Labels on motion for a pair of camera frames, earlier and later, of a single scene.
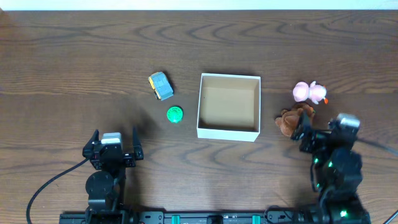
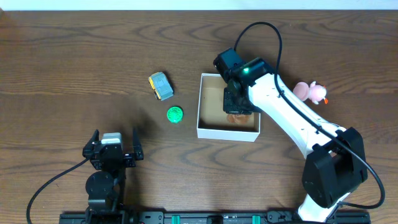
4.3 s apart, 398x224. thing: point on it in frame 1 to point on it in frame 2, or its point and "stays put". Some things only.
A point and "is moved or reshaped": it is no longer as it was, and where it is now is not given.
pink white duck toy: (303, 92) stays put
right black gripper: (310, 137) to (234, 106)
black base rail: (217, 217) stays put
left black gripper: (112, 157) stays put
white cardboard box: (229, 107) stays put
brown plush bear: (288, 121) is moved or reshaped
